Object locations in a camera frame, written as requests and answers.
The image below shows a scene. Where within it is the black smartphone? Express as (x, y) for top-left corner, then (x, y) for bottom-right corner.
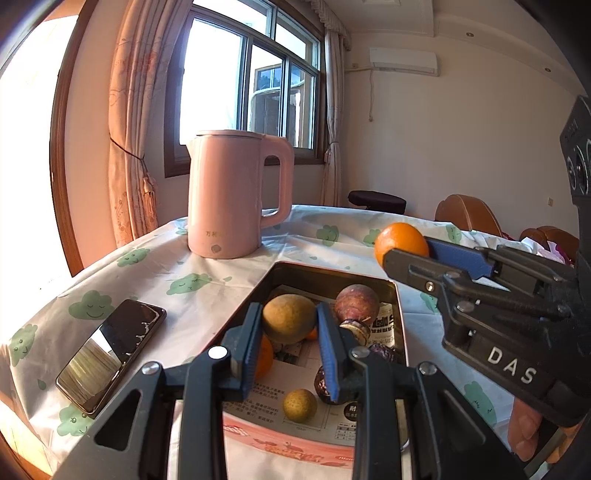
(55, 298), (168, 415)

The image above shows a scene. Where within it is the peach patterned curtain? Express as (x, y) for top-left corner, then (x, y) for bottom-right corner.
(107, 0), (195, 247)

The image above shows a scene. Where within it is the sliding glass window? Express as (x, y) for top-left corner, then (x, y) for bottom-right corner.
(164, 0), (324, 178)

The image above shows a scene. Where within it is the small yellow-green round fruit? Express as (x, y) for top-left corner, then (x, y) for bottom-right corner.
(283, 388), (318, 422)

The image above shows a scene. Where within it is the person's right hand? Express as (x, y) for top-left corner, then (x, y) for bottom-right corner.
(508, 398), (575, 464)

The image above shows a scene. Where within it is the black round stool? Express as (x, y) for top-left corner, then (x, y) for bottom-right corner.
(348, 190), (408, 215)

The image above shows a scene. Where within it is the tan round fruit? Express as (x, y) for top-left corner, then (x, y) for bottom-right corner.
(262, 294), (317, 344)

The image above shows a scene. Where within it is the narrow beige curtain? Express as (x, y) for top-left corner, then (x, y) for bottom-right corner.
(321, 28), (352, 207)

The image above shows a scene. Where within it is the frilled curtain valance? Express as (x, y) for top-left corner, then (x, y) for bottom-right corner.
(309, 0), (352, 52)

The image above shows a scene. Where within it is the white green-cloud tablecloth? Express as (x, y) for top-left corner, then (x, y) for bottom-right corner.
(0, 204), (578, 480)

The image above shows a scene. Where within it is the pink rectangular tin box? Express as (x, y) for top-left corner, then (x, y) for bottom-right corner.
(217, 261), (411, 480)

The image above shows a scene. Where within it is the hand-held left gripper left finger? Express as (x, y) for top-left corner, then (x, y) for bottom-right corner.
(53, 302), (264, 480)

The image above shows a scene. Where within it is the white air conditioner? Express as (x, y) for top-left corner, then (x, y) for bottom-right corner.
(369, 47), (438, 77)

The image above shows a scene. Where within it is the purple floral cushion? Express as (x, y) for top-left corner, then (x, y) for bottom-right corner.
(536, 242), (575, 266)

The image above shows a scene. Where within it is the purple passion fruit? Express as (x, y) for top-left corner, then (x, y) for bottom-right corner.
(334, 284), (380, 328)

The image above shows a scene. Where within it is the pink electric kettle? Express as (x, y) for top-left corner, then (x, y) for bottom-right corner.
(186, 130), (295, 260)

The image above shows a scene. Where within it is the brown wooden door frame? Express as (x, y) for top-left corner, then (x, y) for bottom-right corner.
(50, 0), (100, 278)

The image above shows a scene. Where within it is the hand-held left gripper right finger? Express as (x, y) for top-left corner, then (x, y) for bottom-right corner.
(315, 302), (527, 480)

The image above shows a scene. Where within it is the brown leather chair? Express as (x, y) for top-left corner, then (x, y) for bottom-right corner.
(435, 194), (504, 238)

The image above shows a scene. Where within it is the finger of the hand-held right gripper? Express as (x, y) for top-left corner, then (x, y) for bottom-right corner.
(424, 237), (578, 297)
(382, 248), (573, 320)

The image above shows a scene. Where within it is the brown leather sofa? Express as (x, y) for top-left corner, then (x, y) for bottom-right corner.
(519, 225), (580, 266)

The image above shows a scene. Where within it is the printed paper sheet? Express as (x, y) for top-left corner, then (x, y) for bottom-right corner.
(224, 295), (398, 448)

